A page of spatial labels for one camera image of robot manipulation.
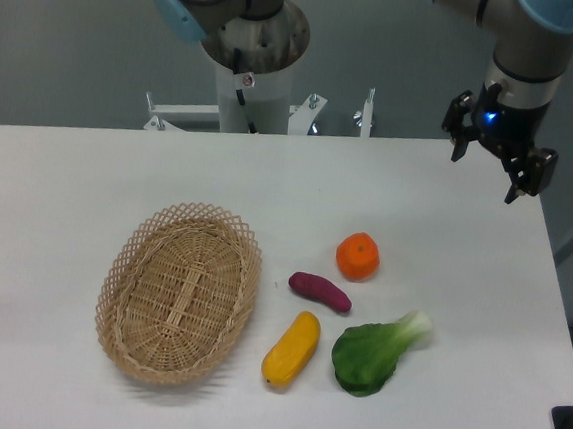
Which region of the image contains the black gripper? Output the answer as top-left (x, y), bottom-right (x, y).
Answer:
top-left (442, 85), bottom-right (559, 204)

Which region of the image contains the purple sweet potato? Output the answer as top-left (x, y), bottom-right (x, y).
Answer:
top-left (288, 272), bottom-right (352, 313)

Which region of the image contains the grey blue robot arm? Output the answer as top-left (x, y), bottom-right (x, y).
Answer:
top-left (154, 0), bottom-right (573, 202)

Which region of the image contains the orange tangerine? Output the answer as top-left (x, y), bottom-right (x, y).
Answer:
top-left (335, 232), bottom-right (380, 281)

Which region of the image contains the green bok choy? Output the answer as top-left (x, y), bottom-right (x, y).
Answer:
top-left (331, 311), bottom-right (434, 398)

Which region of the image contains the yellow mango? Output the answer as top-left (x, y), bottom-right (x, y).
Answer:
top-left (261, 311), bottom-right (321, 389)

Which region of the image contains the woven wicker basket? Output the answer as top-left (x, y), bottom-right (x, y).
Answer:
top-left (95, 203), bottom-right (262, 386)

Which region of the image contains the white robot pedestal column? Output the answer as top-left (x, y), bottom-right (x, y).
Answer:
top-left (190, 0), bottom-right (315, 140)

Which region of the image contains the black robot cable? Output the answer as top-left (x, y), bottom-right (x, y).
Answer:
top-left (225, 47), bottom-right (266, 136)

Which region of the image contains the white metal base frame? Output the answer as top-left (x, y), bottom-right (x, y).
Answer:
top-left (141, 67), bottom-right (379, 150)

